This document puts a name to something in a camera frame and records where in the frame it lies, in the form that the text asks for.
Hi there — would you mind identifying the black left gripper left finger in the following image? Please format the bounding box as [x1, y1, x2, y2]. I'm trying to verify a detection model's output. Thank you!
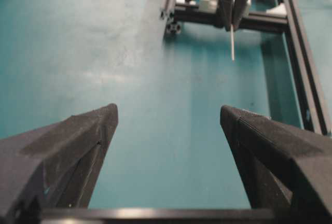
[1, 103, 118, 223]

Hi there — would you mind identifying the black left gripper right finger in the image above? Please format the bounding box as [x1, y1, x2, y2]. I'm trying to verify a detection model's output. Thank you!
[220, 105, 331, 223]

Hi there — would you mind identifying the thin white wire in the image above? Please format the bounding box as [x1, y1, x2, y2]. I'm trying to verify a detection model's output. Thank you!
[229, 24, 236, 61]

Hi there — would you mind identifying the black aluminium rail frame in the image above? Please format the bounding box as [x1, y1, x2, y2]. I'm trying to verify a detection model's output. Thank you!
[160, 0, 331, 135]

